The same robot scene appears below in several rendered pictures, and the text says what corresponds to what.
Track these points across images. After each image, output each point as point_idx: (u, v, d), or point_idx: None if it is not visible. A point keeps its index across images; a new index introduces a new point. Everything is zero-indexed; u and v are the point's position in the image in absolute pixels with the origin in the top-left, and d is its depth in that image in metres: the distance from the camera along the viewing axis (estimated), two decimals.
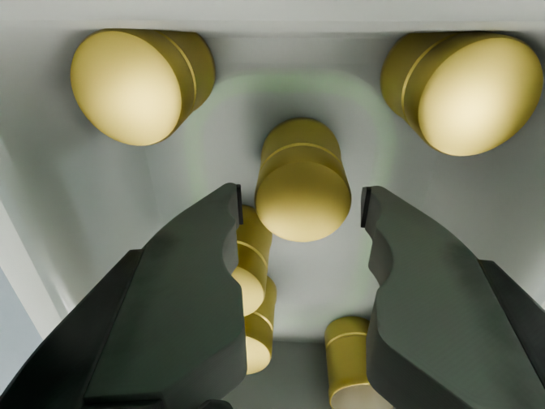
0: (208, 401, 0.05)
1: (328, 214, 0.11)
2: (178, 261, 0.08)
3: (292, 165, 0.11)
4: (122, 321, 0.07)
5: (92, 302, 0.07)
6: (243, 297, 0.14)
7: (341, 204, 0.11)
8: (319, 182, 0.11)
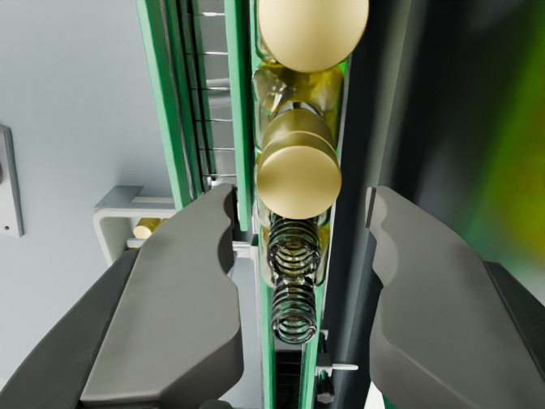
0: (208, 401, 0.05)
1: (320, 193, 0.13)
2: (173, 262, 0.08)
3: (289, 148, 0.12)
4: (118, 323, 0.07)
5: (87, 303, 0.07)
6: None
7: (332, 183, 0.13)
8: (313, 165, 0.12)
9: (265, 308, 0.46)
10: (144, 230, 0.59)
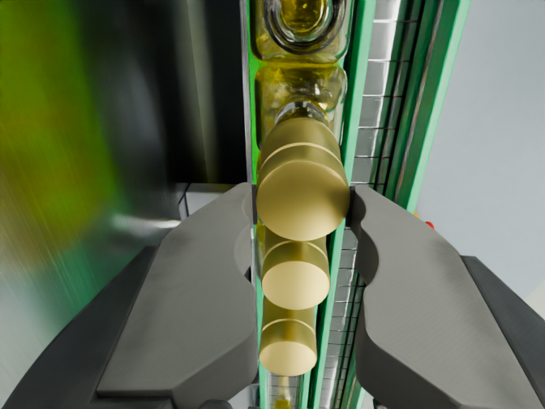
0: (208, 401, 0.05)
1: (276, 281, 0.16)
2: (191, 260, 0.08)
3: (302, 308, 0.17)
4: (135, 317, 0.07)
5: (107, 296, 0.07)
6: (279, 200, 0.11)
7: (268, 287, 0.16)
8: (284, 299, 0.16)
9: None
10: None
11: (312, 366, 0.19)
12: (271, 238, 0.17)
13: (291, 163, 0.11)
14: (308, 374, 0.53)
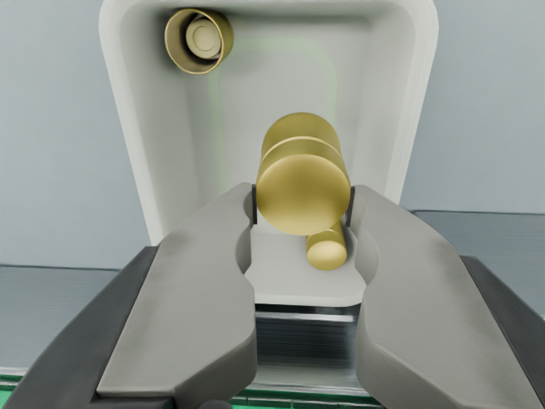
0: (208, 401, 0.05)
1: None
2: (191, 260, 0.08)
3: None
4: (135, 317, 0.07)
5: (107, 296, 0.07)
6: None
7: None
8: None
9: None
10: (319, 212, 0.12)
11: None
12: None
13: None
14: None
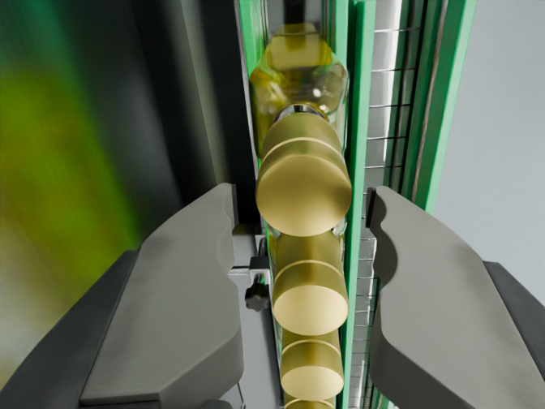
0: (208, 401, 0.05)
1: (294, 381, 0.17)
2: (173, 262, 0.08)
3: (319, 399, 0.18)
4: (118, 323, 0.07)
5: (87, 303, 0.07)
6: (292, 310, 0.14)
7: (287, 385, 0.18)
8: (302, 393, 0.18)
9: None
10: (319, 213, 0.12)
11: None
12: (286, 333, 0.19)
13: (299, 287, 0.14)
14: (333, 400, 0.54)
